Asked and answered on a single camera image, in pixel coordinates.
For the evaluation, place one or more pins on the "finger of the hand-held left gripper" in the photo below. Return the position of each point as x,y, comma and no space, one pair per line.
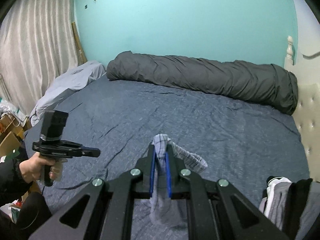
91,152

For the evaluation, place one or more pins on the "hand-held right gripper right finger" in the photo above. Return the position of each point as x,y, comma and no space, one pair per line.
168,172

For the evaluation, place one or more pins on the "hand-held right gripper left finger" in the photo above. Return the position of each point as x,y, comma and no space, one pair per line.
152,170

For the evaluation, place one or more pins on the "blue plaid shorts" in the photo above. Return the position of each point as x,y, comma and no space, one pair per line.
162,145

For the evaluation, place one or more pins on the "person's left forearm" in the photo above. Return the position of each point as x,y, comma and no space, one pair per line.
12,177

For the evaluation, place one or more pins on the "person's left hand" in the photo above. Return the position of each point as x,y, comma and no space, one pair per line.
31,167

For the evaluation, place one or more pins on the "light grey blanket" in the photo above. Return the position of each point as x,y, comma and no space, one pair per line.
70,85

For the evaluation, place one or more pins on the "white plastic bag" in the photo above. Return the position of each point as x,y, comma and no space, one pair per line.
10,110

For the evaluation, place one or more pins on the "cardboard box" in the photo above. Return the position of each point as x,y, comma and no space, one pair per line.
7,142

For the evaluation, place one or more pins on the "blue-grey bed sheet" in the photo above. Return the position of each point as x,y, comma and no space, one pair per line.
200,130

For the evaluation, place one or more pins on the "wooden pole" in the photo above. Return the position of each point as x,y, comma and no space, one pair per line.
78,45

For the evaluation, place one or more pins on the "cream curtain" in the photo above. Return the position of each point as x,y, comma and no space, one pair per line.
37,42

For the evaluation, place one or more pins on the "person's black trouser leg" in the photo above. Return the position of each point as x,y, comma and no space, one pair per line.
32,217

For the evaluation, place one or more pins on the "dark grey rolled duvet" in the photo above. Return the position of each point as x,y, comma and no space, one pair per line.
200,75

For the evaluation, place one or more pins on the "grey folded garment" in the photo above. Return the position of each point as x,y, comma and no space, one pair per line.
278,202

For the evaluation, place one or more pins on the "cream tufted headboard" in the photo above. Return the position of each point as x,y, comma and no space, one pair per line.
308,117

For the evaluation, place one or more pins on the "cream bed post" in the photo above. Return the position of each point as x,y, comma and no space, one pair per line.
290,52

